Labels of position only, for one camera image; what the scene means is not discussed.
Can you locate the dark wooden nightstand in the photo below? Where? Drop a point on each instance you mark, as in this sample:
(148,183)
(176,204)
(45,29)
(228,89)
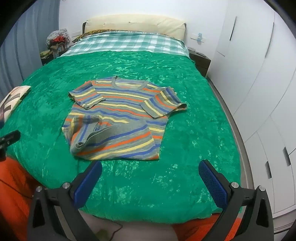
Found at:
(201,63)

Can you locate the dark nightstand under clothes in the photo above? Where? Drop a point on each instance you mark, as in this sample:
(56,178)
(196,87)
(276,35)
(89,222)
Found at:
(46,60)

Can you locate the blue white wall fixture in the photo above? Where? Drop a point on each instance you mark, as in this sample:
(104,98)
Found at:
(199,37)

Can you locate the striped knit sweater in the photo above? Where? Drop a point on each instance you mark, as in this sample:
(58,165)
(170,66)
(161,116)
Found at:
(120,109)

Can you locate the white wardrobe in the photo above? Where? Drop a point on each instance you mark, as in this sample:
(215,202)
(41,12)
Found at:
(254,69)

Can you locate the grey curtain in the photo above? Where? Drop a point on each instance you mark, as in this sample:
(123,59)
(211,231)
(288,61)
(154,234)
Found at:
(23,46)

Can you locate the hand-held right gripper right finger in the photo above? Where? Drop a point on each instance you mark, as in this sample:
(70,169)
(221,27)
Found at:
(212,185)

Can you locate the orange fuzzy rug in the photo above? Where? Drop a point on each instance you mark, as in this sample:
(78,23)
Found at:
(13,185)

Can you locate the pile of clothes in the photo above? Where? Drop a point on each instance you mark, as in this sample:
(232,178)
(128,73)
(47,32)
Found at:
(56,39)

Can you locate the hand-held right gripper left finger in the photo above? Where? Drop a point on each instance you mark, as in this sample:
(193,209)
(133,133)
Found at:
(87,182)

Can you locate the cream headboard cushion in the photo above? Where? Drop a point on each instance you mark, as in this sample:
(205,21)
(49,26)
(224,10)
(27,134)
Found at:
(134,23)

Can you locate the green velvet bedspread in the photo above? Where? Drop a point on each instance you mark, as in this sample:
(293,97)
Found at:
(185,139)

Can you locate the green white checked blanket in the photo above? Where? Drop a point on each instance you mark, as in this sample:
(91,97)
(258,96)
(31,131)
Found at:
(129,42)

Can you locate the grey bed frame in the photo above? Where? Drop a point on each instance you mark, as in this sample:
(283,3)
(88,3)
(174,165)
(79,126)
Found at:
(240,139)

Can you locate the beige patterned pillow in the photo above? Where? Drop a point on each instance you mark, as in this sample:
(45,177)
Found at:
(13,97)

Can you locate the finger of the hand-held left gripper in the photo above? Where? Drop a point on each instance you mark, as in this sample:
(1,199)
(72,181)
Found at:
(10,137)

